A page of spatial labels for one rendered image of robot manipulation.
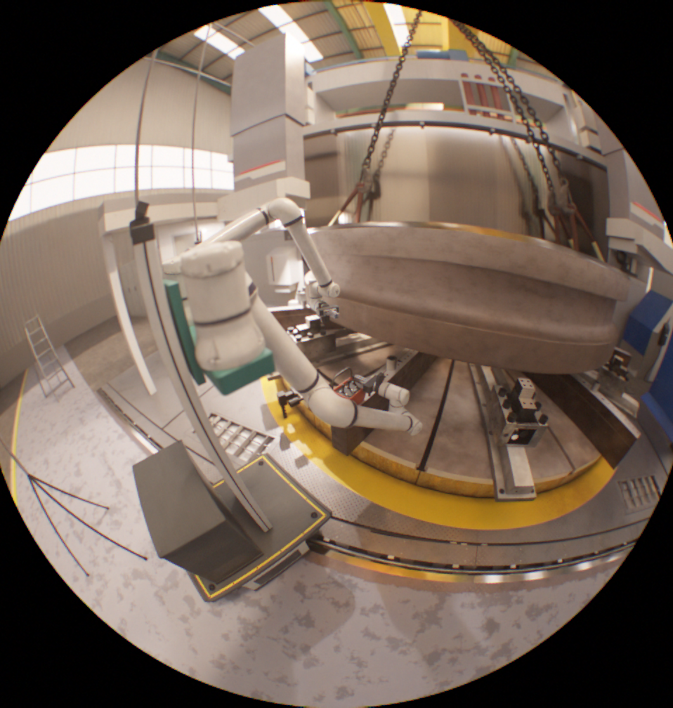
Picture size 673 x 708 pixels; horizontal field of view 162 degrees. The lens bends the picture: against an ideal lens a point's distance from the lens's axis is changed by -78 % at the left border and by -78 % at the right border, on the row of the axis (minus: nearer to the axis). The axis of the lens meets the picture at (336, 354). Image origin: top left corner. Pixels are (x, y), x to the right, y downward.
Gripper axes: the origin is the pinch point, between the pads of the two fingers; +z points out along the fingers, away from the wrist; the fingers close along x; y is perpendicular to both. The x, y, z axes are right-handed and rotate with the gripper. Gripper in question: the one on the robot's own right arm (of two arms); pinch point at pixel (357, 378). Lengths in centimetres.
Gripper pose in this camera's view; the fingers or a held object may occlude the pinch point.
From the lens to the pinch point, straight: 145.6
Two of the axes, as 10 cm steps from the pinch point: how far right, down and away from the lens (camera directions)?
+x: 6.5, -3.8, 6.5
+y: 0.5, 8.8, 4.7
